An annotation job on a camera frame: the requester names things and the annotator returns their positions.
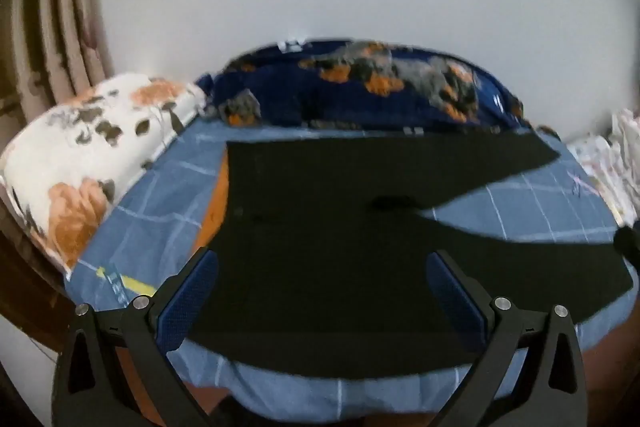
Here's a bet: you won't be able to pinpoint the wooden bed frame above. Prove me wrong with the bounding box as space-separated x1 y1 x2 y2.
0 187 76 350

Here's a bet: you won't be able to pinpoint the white floral pillow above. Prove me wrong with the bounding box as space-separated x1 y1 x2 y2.
0 73 207 273

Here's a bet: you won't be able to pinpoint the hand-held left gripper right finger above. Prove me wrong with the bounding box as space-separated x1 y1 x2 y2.
425 249 589 427

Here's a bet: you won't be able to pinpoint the navy floral blanket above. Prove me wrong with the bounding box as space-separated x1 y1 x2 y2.
195 38 561 140

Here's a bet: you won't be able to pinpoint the white dotted cloth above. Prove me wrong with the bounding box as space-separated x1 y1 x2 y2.
570 109 640 228

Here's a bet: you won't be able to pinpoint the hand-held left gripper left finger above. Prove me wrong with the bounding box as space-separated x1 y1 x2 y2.
51 247 221 427

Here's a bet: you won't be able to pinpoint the black pants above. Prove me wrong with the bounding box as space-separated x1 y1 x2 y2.
187 127 633 380

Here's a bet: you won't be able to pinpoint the blue checked bedsheet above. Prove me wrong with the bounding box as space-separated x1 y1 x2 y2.
65 117 632 425

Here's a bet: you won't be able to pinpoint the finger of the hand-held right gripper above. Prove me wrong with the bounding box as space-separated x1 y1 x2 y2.
612 221 640 267

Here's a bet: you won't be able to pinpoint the brown striped curtain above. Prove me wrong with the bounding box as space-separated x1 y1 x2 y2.
0 0 117 120

